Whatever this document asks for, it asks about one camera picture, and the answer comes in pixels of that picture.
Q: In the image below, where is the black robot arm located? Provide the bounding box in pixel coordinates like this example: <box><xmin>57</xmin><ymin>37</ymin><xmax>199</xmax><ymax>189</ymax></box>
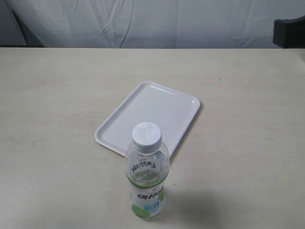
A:
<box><xmin>273</xmin><ymin>16</ymin><xmax>305</xmax><ymax>49</ymax></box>

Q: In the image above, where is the clear plastic drink bottle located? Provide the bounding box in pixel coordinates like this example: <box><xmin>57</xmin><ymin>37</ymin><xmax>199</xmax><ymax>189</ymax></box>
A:
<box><xmin>125</xmin><ymin>122</ymin><xmax>170</xmax><ymax>219</ymax></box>

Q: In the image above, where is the white backdrop curtain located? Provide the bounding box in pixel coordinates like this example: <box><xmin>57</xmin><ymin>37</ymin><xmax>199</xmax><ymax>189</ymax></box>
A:
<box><xmin>0</xmin><ymin>0</ymin><xmax>305</xmax><ymax>49</ymax></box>

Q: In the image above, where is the white rectangular plastic tray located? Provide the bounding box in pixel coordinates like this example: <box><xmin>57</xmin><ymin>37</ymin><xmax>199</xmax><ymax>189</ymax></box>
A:
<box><xmin>94</xmin><ymin>81</ymin><xmax>201</xmax><ymax>156</ymax></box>

